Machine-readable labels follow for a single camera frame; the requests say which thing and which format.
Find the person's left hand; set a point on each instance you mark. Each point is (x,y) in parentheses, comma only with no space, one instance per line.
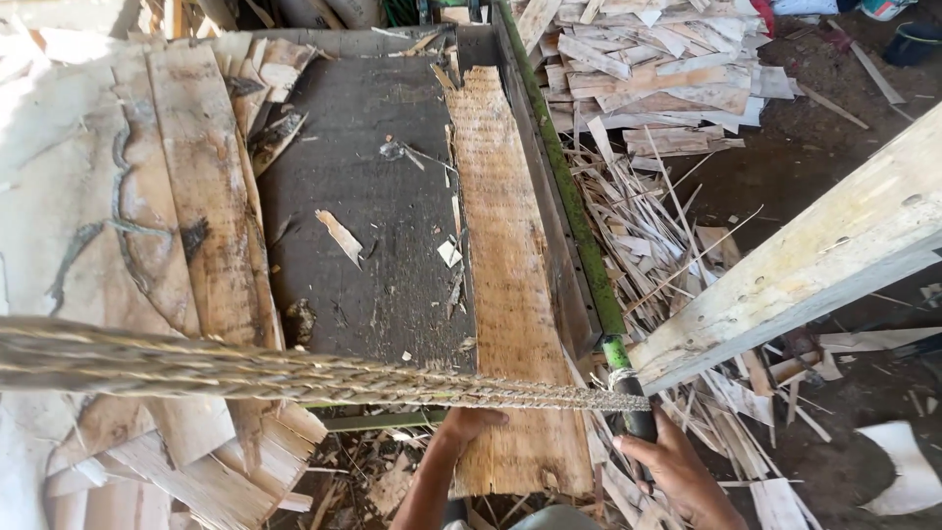
(458,433)

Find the person's right hand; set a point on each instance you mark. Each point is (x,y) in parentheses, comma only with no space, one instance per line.
(681,471)

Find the green lever with black grip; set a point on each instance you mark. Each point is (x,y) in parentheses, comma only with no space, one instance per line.
(639,423)

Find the long brown veneer sheet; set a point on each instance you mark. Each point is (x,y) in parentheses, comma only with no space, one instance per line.
(508,257)

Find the green metal crossbar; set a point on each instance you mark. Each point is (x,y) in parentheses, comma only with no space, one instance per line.
(383,420)

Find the small white veneer chip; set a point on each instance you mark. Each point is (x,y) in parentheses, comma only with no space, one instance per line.
(450,253)

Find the curved white veneer piece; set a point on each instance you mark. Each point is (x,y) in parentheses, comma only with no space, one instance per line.
(901,471)

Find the small tan veneer chip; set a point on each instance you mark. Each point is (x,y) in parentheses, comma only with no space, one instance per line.
(340,237)

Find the dark conveyor belt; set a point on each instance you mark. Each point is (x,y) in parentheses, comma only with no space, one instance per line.
(368,221)

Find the whitish wooden beam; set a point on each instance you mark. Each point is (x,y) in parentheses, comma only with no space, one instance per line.
(809,257)

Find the heap of veneer scraps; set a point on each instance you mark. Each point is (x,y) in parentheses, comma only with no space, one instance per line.
(655,147)

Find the pile of wide veneer sheets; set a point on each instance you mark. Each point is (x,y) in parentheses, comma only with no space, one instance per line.
(125,221)

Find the red cloth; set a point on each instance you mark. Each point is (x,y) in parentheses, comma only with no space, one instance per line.
(764,16)

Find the black bucket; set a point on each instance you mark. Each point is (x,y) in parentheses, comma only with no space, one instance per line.
(912,44)

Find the white and teal container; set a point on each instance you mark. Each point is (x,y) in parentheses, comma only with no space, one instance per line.
(887,8)

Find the green metal machine rail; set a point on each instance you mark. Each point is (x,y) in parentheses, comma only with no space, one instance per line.
(570,206)

